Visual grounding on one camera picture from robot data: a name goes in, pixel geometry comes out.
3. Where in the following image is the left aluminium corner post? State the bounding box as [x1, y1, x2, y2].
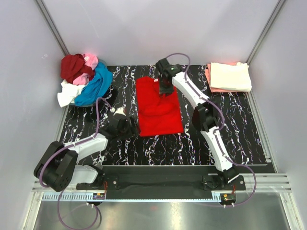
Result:
[34, 0, 69, 55]

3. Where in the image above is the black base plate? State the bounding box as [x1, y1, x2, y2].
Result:
[76, 165, 246, 200]

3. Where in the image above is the blue t shirt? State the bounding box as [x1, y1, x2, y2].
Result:
[74, 62, 113, 107]

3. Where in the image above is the folded salmon t shirt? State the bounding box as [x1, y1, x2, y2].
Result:
[205, 63, 236, 93]

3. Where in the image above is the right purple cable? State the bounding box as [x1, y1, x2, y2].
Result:
[165, 52, 259, 207]

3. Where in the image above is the purple cable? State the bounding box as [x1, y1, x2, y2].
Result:
[165, 52, 259, 207]
[38, 96, 116, 188]

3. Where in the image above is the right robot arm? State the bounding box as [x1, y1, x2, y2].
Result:
[158, 66, 238, 185]

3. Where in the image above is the bright red t shirt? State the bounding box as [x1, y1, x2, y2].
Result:
[136, 76, 184, 137]

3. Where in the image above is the right aluminium corner post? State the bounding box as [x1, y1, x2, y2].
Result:
[246, 0, 287, 65]

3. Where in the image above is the dark red t shirt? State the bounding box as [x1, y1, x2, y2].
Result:
[60, 54, 95, 84]

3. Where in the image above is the aluminium corner post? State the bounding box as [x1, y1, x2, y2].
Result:
[246, 0, 287, 65]
[34, 0, 69, 55]

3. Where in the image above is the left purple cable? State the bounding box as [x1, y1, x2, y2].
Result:
[38, 96, 116, 188]

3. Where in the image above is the folded white t shirt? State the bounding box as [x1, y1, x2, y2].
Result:
[208, 62, 252, 92]

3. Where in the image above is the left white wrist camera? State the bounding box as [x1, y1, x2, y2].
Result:
[110, 107, 127, 119]

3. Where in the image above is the pink t shirt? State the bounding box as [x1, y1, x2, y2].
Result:
[73, 53, 98, 85]

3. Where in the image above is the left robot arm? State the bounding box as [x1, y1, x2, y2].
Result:
[34, 114, 139, 192]

